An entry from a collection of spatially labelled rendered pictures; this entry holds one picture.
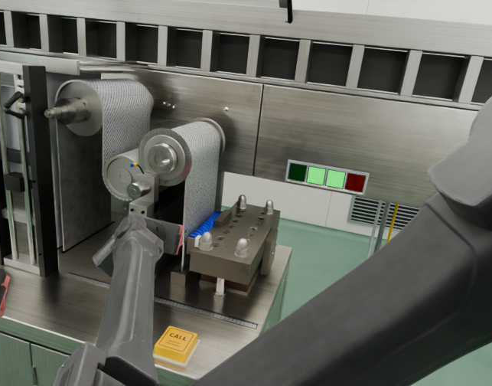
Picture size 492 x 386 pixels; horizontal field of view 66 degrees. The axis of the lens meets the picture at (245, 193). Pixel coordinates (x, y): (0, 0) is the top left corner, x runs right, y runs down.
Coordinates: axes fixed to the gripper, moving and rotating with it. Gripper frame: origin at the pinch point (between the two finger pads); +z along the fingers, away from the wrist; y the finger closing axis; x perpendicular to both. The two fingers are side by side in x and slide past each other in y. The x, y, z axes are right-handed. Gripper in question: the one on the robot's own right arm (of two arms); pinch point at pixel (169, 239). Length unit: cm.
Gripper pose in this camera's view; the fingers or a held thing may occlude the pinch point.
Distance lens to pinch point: 94.7
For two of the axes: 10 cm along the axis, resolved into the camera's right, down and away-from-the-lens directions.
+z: 1.8, 2.2, 9.6
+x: 2.1, -9.6, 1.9
